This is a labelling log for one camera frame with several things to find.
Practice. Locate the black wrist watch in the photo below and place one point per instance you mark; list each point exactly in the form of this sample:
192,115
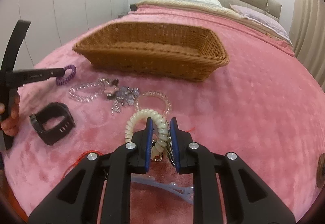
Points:
53,122

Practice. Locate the white wardrobe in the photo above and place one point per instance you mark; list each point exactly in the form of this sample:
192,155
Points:
53,23

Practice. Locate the silver flower charm jewelry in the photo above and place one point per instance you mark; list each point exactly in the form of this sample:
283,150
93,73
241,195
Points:
124,96

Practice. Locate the lilac pillow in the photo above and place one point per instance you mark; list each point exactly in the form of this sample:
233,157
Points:
262,19

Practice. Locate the brown wicker basket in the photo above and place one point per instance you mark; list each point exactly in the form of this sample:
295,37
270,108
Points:
176,51

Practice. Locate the beige curtain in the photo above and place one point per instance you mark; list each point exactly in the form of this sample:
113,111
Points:
307,36

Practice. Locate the pink plush blanket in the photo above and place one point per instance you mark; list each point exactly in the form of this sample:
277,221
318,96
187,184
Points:
264,105

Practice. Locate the light blue plastic headband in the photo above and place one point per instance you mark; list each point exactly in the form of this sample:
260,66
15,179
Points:
185,193

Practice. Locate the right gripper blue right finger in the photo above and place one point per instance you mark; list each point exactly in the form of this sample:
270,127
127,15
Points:
174,143

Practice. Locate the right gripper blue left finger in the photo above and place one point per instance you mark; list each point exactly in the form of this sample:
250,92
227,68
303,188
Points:
148,143

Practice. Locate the beige quilt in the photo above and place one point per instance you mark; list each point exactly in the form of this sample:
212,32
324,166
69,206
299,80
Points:
211,10

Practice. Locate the dark bag on nightstand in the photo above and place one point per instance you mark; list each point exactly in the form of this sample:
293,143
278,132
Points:
133,7

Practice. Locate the left hand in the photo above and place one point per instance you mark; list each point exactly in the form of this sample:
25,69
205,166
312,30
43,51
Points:
10,126

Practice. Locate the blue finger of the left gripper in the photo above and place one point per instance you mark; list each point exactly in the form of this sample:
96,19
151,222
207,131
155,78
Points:
57,72

